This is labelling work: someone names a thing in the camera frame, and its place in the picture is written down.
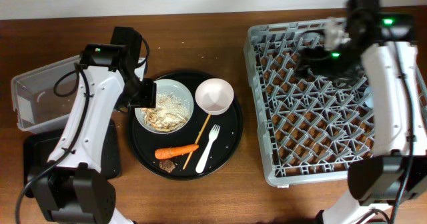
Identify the clear plastic waste bin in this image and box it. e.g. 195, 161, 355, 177
11, 55, 143, 133

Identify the grey plate with food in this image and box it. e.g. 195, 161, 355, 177
135, 79, 194, 134

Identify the white plastic fork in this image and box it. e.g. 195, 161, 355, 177
195, 125, 221, 173

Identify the round black tray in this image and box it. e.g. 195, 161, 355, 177
126, 69, 244, 181

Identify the blue cup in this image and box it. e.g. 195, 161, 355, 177
364, 87, 374, 109

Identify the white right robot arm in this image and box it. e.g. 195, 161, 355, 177
295, 0, 426, 223

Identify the wooden chopstick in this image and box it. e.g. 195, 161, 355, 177
182, 114, 211, 170

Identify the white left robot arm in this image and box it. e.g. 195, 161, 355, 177
15, 27, 157, 223

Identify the brown cookie piece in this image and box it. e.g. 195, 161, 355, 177
159, 159, 176, 173

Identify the orange carrot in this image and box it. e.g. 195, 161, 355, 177
154, 144, 199, 160

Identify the pink bowl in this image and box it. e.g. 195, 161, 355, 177
194, 78, 234, 115

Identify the black square bin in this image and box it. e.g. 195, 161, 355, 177
23, 119, 122, 185

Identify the grey dishwasher rack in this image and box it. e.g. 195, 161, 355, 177
243, 13, 427, 187

